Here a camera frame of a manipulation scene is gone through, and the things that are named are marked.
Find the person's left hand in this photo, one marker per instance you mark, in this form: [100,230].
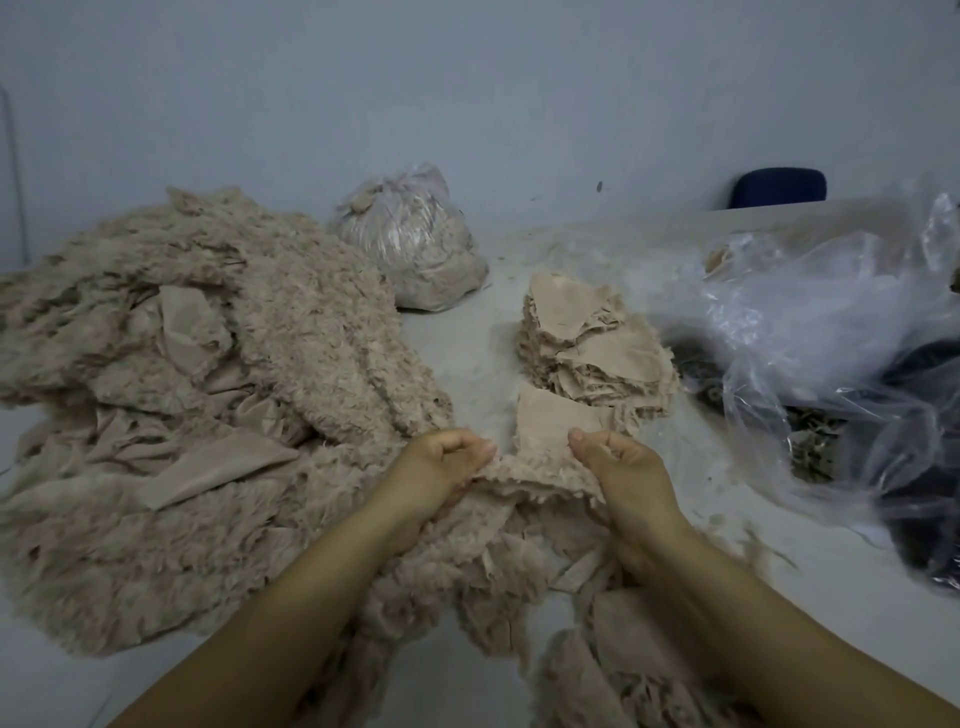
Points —
[428,473]

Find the clear bag of beige scraps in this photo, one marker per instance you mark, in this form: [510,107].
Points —
[413,237]

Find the person's right forearm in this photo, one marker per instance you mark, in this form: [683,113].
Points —
[803,638]

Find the large clear plastic bag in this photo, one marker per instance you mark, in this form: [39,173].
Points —
[818,323]

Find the stack of sorted beige pieces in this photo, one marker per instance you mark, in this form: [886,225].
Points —
[536,360]

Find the blue chair back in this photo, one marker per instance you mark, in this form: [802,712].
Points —
[777,188]

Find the person's right hand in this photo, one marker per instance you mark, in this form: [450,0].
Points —
[638,488]

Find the beige scrap strips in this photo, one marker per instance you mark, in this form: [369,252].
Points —
[495,578]

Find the large pile beige fabric scraps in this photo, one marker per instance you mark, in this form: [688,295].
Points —
[195,405]

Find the person's left forearm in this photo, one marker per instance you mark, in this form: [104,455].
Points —
[270,638]

